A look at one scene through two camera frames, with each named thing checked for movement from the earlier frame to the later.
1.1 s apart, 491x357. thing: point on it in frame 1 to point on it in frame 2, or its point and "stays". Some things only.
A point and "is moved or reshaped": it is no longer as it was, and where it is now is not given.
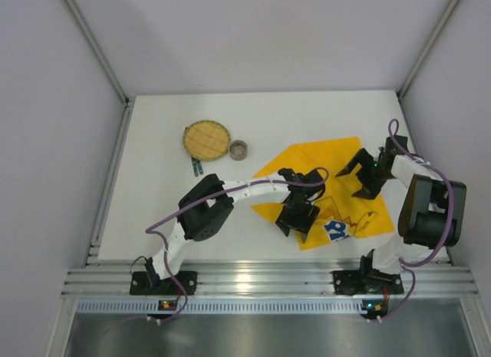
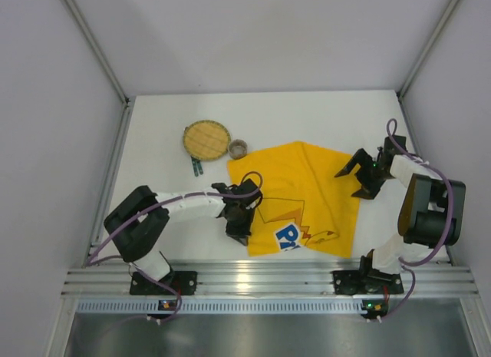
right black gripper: (367, 173) stays
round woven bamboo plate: (206, 140) stays
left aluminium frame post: (127, 103) stays
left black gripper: (297, 215) to (238, 225)
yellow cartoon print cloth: (341, 215) is moved or reshaped
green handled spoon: (194, 163) stays
